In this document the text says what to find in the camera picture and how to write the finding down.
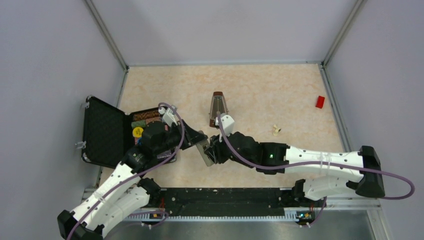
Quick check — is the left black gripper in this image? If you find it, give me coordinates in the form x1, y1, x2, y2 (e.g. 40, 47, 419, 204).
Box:
154, 118, 208, 155

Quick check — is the white remote control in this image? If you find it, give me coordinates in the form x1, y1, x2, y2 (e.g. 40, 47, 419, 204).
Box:
196, 139, 216, 167

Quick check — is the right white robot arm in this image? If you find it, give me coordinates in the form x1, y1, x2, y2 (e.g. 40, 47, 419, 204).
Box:
203, 114, 386, 206

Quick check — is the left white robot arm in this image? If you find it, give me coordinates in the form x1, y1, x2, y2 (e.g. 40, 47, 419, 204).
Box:
57, 121, 208, 240

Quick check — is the brown wooden metronome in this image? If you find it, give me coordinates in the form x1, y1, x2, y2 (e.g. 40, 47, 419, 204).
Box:
209, 91, 229, 128

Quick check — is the yellow round chip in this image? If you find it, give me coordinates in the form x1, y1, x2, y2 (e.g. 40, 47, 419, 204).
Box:
132, 126, 144, 139

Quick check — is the small beige wooden piece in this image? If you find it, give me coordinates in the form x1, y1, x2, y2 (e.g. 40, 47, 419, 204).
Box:
272, 124, 282, 136

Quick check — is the black poker chip case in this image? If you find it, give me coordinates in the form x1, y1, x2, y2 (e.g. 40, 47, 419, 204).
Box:
81, 96, 182, 172

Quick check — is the red small block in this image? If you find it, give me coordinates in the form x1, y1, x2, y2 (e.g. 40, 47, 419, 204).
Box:
315, 95, 326, 109

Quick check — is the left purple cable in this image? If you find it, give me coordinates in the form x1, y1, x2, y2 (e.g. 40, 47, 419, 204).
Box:
66, 101, 186, 240

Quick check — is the purple cable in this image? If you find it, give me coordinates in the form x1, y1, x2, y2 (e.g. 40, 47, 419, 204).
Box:
216, 111, 416, 201
66, 101, 186, 240

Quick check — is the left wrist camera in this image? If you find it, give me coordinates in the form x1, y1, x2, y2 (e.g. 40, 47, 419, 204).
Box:
158, 106, 179, 127

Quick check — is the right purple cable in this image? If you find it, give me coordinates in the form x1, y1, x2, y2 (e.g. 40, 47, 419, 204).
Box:
216, 111, 416, 201

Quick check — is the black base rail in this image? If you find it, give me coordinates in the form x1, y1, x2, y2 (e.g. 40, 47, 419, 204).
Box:
81, 187, 379, 229

